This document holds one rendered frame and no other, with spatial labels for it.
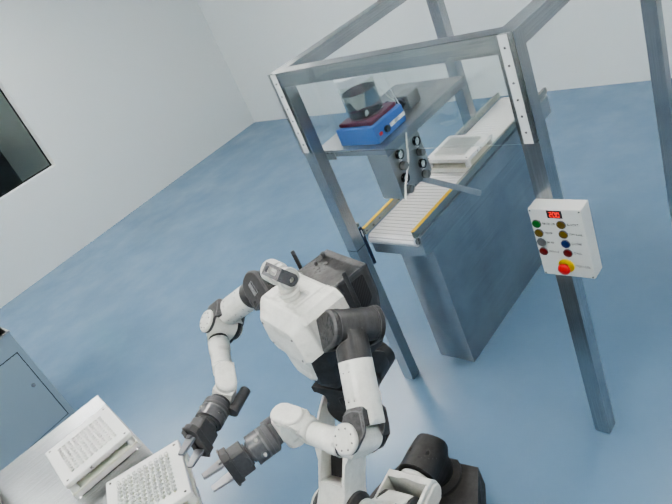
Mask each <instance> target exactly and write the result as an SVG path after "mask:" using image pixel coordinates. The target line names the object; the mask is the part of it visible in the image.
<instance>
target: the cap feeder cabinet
mask: <svg viewBox="0 0 672 504"><path fill-rule="evenodd" d="M74 413H75V411H74V410H73V409H72V407H71V406H70V405H69V404H68V403H67V401H66V400H65V399H64V398H63V397H62V395H61V394H60V393H59V392H58V391H57V389H56V388H55V387H54V386H53V385H52V383H51V382H50V381H49V380H48V379H47V377H46V376H45V375H44V374H43V373H42V371H41V370H40V369H39V368H38V366H37V365H36V364H35V363H34V362H33V360H32V359H31V358H30V357H29V356H28V354H27V353H26V352H25V351H24V350H23V348H22V347H21V346H20V345H19V344H18V342H17V341H16V340H15V339H14V338H13V336H12V335H11V334H10V331H9V330H7V329H5V328H2V327H0V471H1V470H2V469H4V468H5V467H6V466H8V465H9V464H10V463H11V462H13V461H14V460H15V459H17V458H18V457H19V456H20V455H22V454H23V453H24V452H25V451H27V450H28V449H29V448H31V447H32V446H33V445H34V444H36V443H37V442H38V441H40V440H41V439H42V438H43V437H45V436H46V435H47V434H48V433H50V432H51V431H52V430H54V429H55V428H56V427H57V426H59V425H60V424H61V423H62V422H64V421H65V420H66V419H68V418H69V417H70V416H71V415H73V414H74Z"/></svg>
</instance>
